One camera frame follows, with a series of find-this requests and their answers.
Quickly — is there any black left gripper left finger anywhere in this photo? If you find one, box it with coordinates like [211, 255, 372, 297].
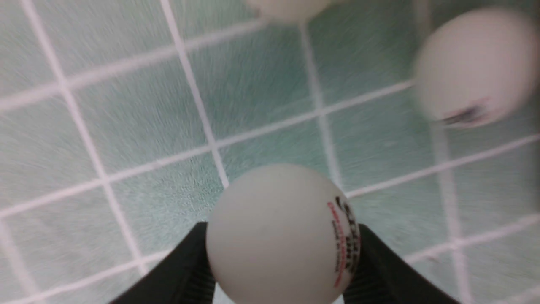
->
[111, 222, 216, 304]

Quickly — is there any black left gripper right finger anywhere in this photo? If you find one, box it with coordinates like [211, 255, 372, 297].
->
[343, 224, 458, 304]

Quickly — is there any white ping-pong ball with logo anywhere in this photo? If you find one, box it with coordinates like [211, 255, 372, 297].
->
[205, 164, 361, 304]

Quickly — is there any green checked tablecloth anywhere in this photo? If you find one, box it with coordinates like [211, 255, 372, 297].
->
[0, 0, 539, 304]

